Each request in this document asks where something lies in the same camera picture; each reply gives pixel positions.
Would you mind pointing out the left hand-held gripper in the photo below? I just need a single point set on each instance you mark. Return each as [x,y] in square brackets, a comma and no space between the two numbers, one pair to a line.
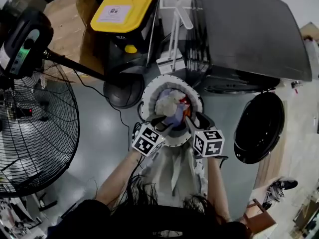
[147,141]

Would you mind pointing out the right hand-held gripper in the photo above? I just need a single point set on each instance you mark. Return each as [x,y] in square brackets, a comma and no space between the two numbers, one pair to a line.
[209,143]

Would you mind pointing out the pixelated brown object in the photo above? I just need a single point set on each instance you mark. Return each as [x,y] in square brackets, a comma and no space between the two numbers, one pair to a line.
[187,113]

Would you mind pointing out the white and red cloth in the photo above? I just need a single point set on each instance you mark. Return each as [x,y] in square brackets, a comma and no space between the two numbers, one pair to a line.
[178,117]

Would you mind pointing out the white laundry basket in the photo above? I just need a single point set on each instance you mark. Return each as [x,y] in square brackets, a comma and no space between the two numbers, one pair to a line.
[148,93]

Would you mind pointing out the black washing machine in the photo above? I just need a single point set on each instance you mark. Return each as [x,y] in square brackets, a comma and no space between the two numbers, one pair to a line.
[249,34]

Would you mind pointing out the person's right forearm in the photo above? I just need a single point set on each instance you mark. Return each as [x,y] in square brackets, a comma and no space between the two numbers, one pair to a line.
[218,188]

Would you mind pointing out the person's left forearm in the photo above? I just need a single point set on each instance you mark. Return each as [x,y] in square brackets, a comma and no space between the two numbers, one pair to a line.
[117,178]

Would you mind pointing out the person's light patterned trousers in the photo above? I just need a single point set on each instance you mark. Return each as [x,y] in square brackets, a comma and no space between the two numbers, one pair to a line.
[172,168]

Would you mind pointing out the white folding rack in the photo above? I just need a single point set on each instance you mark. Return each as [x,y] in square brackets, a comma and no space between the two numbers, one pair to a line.
[174,34]

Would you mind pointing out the person's black printed shirt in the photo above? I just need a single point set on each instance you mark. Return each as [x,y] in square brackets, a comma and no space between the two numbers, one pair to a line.
[149,223]

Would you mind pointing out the black white sneaker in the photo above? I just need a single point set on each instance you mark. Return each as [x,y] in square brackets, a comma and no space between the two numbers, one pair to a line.
[284,185]

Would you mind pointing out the brown wooden stool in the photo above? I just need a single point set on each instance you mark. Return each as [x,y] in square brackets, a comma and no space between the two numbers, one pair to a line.
[260,218]

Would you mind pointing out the yellow-lidded black bin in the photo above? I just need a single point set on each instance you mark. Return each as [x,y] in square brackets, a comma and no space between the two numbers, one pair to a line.
[119,11]

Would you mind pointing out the brown cardboard box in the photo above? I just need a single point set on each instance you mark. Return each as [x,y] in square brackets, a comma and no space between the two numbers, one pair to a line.
[67,26]

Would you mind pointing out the black pedestal fan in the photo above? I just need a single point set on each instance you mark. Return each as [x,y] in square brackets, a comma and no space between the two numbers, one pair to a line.
[37,133]

